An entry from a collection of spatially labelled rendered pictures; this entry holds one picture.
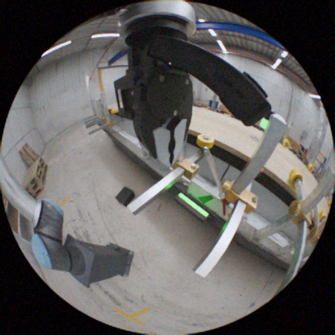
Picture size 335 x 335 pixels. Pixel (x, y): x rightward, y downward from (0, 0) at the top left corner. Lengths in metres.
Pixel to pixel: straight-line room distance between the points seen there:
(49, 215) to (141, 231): 0.88
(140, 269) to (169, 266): 0.28
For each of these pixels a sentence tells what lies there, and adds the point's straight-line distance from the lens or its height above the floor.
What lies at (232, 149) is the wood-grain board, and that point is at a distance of 0.49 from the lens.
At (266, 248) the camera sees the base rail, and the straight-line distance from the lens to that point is 0.63.
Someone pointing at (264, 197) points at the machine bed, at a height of 0.75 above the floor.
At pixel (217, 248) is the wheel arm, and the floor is 0.86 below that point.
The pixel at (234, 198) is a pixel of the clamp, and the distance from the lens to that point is 0.35.
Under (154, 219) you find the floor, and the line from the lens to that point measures 1.15.
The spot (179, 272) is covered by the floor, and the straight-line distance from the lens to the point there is 1.15.
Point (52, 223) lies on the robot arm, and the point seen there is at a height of 0.81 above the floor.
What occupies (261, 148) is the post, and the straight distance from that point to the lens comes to 0.26.
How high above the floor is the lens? 1.11
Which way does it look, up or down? 45 degrees down
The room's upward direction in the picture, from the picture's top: straight up
